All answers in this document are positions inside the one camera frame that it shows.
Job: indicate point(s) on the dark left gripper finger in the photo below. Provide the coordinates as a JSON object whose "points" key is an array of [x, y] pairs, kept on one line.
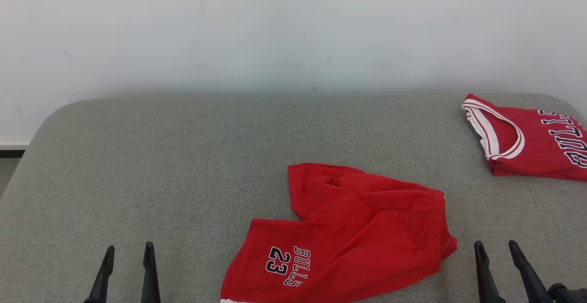
{"points": [[103, 280], [150, 275]]}

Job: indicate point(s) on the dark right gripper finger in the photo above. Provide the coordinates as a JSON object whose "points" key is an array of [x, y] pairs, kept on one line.
{"points": [[532, 280], [486, 280]]}

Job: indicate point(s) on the red and white basketball jersey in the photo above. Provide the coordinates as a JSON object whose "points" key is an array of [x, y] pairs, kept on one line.
{"points": [[536, 151]]}

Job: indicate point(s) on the red and white basketball shorts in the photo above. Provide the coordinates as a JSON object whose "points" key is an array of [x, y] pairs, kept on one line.
{"points": [[357, 229]]}

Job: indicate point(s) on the black and white skirting strip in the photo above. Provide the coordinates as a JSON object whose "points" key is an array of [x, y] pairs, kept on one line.
{"points": [[11, 149]]}

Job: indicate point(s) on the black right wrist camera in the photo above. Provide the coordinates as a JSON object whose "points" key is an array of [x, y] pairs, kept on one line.
{"points": [[568, 294]]}

